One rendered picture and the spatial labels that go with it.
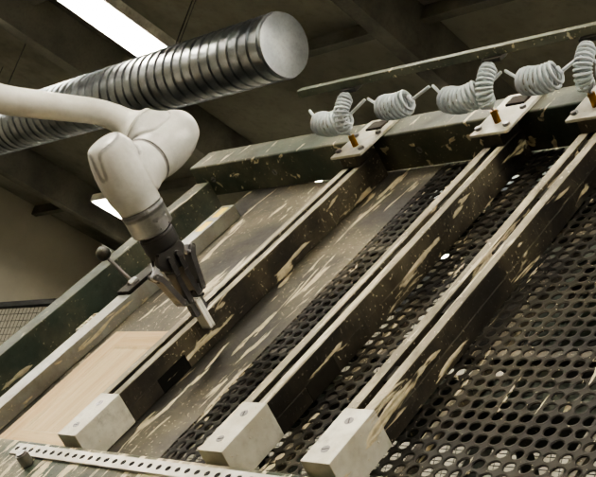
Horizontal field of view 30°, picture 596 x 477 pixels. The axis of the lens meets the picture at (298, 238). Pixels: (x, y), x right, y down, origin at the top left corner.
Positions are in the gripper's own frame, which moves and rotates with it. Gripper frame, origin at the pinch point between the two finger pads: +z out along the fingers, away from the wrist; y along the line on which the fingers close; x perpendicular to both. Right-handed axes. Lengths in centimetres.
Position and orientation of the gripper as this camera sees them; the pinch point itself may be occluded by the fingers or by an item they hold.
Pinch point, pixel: (201, 312)
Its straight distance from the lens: 233.2
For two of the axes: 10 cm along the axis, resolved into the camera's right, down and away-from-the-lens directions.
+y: 5.7, -5.5, 6.1
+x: -7.0, 0.7, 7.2
